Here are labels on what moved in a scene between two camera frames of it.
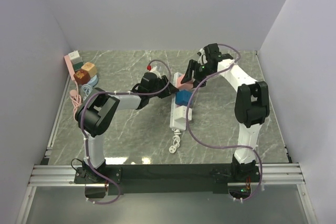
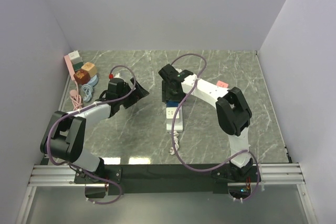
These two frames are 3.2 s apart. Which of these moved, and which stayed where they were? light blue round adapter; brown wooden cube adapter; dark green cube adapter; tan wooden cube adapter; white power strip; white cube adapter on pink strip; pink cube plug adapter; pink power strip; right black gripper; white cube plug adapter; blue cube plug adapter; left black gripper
Moved: blue cube plug adapter; white cube plug adapter; pink cube plug adapter; left black gripper; white power strip; right black gripper
Stayed: tan wooden cube adapter; light blue round adapter; pink power strip; white cube adapter on pink strip; brown wooden cube adapter; dark green cube adapter
